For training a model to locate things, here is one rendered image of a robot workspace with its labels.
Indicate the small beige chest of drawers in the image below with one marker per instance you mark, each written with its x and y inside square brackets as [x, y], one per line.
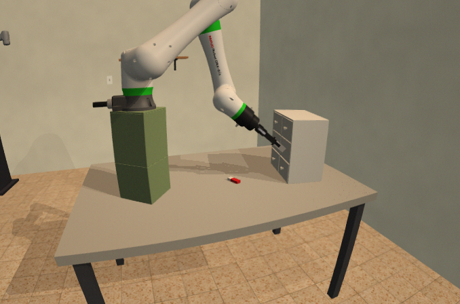
[308, 145]

